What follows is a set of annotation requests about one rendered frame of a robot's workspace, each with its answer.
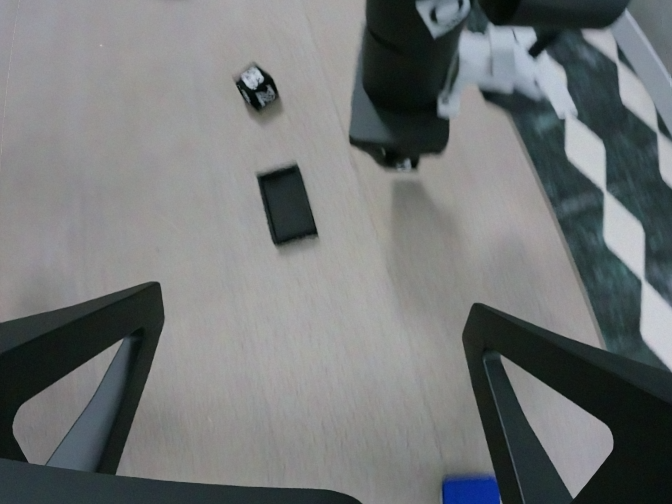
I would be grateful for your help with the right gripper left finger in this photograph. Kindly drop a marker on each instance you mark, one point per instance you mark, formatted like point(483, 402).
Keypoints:
point(38, 350)

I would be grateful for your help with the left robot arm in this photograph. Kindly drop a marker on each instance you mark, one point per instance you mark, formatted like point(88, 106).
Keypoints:
point(421, 23)

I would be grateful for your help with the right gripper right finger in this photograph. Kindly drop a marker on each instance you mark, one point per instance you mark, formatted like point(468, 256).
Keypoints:
point(633, 399)

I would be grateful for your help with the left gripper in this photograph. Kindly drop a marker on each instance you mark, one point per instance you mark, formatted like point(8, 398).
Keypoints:
point(403, 94)

